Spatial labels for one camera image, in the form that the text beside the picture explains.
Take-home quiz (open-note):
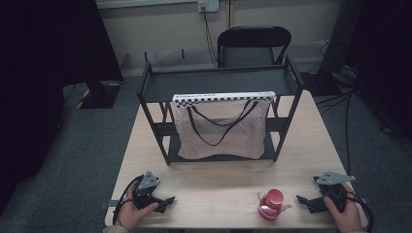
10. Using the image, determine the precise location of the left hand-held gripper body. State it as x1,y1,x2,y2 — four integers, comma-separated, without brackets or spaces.
131,170,163,212

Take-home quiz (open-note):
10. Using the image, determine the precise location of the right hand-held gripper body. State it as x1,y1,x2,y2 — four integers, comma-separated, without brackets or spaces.
312,170,357,214

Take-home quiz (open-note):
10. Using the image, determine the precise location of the beige mesh bag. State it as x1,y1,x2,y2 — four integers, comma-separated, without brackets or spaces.
171,98,272,161

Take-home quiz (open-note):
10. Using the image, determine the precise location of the person's left hand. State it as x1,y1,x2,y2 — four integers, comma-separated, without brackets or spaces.
116,188,160,232

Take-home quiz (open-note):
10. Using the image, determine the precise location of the person's right hand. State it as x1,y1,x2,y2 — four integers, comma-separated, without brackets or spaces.
323,182,364,233

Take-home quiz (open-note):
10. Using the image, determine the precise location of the black stand base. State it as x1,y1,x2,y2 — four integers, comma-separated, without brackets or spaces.
77,80,124,111

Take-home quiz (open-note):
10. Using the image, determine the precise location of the white checkered strip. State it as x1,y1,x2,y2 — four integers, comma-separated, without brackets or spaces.
172,90,277,106

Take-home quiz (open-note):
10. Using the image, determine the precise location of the black metal shelf rack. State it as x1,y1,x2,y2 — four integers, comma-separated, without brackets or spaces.
136,54,306,167

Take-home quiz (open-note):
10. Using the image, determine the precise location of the black curtain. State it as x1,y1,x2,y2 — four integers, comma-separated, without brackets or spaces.
0,0,124,217
343,0,412,139

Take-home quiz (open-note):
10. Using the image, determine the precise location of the dark grey stand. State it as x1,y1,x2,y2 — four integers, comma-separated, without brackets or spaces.
301,0,361,97

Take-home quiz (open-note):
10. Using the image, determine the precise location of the black folding chair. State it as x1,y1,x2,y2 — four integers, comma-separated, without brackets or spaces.
216,25,292,69

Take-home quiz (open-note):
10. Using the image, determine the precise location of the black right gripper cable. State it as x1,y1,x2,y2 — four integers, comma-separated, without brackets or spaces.
345,189,375,233

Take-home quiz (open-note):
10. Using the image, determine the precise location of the black floor cable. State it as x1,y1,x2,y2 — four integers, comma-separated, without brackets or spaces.
343,89,356,177

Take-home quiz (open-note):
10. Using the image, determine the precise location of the black wall cable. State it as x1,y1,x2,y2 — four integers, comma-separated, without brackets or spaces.
200,7,220,69

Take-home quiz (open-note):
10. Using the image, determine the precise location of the white wall socket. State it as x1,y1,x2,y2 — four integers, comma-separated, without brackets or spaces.
196,0,221,14

